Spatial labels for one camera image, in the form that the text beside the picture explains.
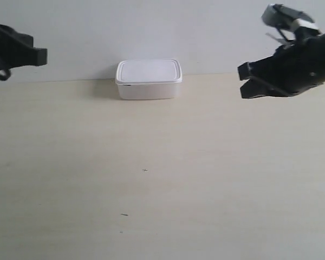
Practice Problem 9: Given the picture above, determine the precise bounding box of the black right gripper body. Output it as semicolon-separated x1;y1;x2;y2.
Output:
270;27;325;96

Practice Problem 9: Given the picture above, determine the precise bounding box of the white lidded plastic container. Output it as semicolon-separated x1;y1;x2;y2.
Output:
115;59;183;100

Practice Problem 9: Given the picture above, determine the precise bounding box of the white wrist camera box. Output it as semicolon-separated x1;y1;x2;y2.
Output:
261;4;321;35

